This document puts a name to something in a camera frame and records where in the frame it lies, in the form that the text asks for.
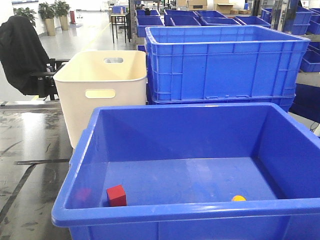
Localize red cube block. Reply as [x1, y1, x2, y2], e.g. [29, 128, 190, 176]
[106, 184, 127, 207]

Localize yellow studded toy block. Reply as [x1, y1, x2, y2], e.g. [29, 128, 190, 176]
[231, 195, 247, 202]

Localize beige plastic bin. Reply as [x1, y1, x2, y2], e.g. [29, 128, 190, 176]
[53, 50, 147, 148]

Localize blue target bin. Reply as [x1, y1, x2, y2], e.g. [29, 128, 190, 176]
[51, 103, 320, 240]

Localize large blue crate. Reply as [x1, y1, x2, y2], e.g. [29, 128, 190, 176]
[145, 25, 310, 106]

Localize black office chair with jacket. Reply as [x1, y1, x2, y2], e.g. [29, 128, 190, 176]
[0, 15, 69, 100]

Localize potted plant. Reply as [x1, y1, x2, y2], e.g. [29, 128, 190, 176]
[38, 2, 56, 37]

